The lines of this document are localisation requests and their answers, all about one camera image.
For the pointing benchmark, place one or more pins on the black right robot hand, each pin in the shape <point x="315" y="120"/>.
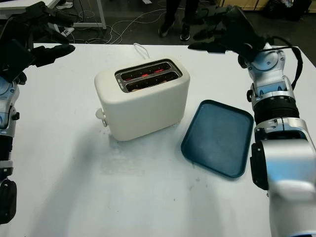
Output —
<point x="209" y="48"/>

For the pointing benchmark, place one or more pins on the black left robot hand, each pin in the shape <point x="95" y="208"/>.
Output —
<point x="51" y="53"/>

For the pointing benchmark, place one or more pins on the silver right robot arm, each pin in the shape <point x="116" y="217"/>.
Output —
<point x="281" y="148"/>

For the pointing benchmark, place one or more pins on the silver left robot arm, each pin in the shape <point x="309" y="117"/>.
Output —
<point x="7" y="103"/>

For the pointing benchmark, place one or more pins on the person in cream jacket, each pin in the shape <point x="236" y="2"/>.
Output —
<point x="170" y="17"/>

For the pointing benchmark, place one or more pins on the cream white toaster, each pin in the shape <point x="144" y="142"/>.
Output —
<point x="148" y="111"/>

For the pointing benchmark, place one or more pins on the white power strip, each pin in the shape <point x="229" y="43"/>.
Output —
<point x="67" y="31"/>

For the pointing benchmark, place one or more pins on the black bag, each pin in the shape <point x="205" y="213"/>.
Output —
<point x="284" y="10"/>

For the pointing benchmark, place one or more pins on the dark blue plastic tray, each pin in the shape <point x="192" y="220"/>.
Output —
<point x="219" y="140"/>

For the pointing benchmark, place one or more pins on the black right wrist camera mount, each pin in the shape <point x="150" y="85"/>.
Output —
<point x="243" y="24"/>

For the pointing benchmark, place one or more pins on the white metal frame table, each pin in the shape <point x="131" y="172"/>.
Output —
<point x="101" y="14"/>

